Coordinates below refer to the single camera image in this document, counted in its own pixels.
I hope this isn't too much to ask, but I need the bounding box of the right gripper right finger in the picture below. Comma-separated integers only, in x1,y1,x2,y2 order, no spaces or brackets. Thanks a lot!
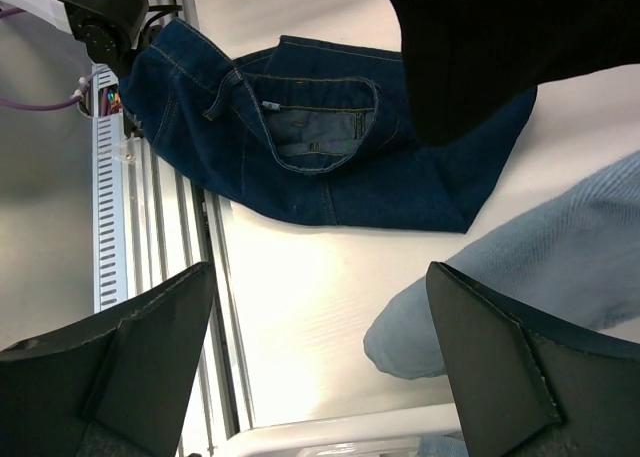
426,262,639,456

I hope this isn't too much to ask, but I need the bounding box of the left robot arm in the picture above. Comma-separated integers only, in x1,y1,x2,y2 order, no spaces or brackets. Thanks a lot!
1,0,182,79

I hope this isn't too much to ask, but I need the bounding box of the white plastic basket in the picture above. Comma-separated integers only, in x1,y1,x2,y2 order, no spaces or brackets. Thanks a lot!
211,404,460,456

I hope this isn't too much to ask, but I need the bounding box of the black garment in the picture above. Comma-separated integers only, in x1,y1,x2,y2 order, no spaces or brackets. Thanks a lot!
389,0,639,146

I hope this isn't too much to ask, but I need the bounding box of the white slotted cable duct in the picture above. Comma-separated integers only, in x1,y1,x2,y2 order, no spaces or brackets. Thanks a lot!
91,64,128,313

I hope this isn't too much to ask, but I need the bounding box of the pale blue denim garment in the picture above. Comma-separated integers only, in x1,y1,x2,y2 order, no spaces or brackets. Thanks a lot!
363,153,639,380

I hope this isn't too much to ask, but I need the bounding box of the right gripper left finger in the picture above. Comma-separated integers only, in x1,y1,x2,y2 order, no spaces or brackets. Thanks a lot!
1,262,215,456

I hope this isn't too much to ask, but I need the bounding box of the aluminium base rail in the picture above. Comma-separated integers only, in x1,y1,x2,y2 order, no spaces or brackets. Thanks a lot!
122,0,256,457

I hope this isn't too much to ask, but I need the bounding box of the dark blue denim skirt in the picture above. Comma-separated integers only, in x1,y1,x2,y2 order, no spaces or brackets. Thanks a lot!
119,20,537,233

